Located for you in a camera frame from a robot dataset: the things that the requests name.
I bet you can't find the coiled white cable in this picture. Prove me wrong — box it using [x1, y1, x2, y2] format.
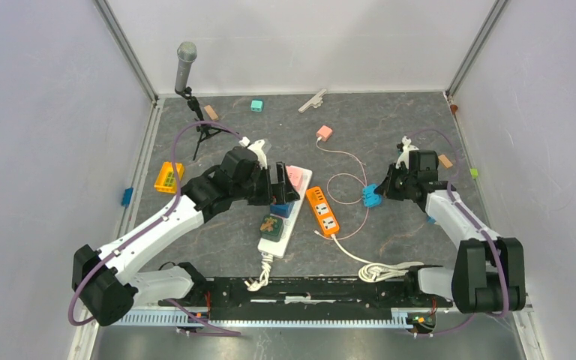
[331, 234, 424, 284]

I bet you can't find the teal cube block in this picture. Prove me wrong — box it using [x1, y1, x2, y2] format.
[250, 99, 264, 113]

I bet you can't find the white strip plug cable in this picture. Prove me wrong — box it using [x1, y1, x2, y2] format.
[245, 253, 274, 293]

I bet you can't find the small pink charger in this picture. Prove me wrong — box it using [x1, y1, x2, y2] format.
[316, 125, 333, 142]

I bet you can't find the pink cube socket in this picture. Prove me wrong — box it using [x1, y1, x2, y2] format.
[286, 166, 305, 191]

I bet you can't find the orange power strip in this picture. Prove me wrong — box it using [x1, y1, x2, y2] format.
[305, 186, 340, 237]

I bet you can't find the grey microphone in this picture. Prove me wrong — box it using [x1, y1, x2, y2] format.
[174, 41, 197, 93]

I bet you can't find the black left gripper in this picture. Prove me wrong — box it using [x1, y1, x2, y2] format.
[232, 161, 300, 206]

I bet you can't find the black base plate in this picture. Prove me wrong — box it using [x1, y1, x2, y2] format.
[175, 276, 453, 320]

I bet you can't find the tan wooden block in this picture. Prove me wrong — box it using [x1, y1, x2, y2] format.
[204, 105, 220, 122]

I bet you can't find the black tripod mic stand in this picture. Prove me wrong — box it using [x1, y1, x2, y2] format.
[175, 87, 227, 161]

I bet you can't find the tan block right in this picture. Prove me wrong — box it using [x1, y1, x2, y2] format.
[438, 154, 454, 169]

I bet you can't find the blue clip on rail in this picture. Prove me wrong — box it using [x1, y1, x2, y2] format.
[121, 187, 134, 208]

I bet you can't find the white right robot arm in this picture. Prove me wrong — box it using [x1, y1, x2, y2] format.
[375, 148, 527, 315]

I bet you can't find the white multicolour power strip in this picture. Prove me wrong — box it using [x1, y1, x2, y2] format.
[257, 166, 313, 258]

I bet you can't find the light blue adapter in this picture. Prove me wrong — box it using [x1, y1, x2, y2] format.
[361, 184, 383, 209]

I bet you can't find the white plastic bracket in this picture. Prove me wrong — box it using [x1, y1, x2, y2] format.
[298, 88, 327, 113]

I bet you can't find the blue cube socket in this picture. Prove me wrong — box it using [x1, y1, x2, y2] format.
[270, 202, 295, 218]

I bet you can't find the dark green socket cube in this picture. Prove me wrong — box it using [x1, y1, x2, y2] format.
[259, 214, 284, 242]

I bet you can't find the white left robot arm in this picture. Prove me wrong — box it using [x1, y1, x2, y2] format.
[68, 142, 301, 326]

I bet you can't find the yellow toy crate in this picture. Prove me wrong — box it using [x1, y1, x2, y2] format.
[154, 161, 179, 194]

